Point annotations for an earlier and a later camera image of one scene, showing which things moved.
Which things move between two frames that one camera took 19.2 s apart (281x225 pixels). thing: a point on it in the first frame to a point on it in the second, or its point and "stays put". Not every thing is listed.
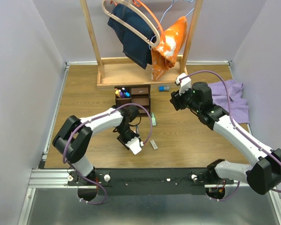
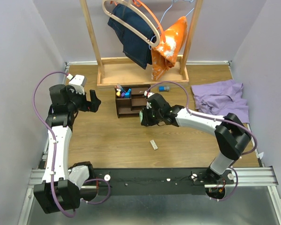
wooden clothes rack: (114, 72) stays put
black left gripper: (124, 142) to (92, 105)
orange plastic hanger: (140, 3) stays put
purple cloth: (239, 105) stays put
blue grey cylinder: (164, 88) stays put
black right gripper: (176, 97) to (146, 121)
